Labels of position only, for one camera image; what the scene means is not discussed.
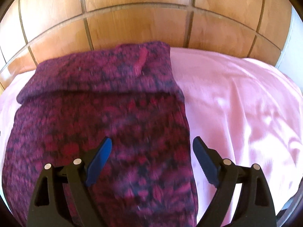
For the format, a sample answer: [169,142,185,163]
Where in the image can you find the maroon floral patterned garment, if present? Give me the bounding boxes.
[2,42,198,226]

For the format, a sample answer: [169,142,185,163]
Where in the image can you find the pink bed sheet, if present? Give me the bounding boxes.
[0,47,303,227]

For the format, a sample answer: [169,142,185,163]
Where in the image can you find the wooden panelled headboard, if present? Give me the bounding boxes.
[1,0,292,90]

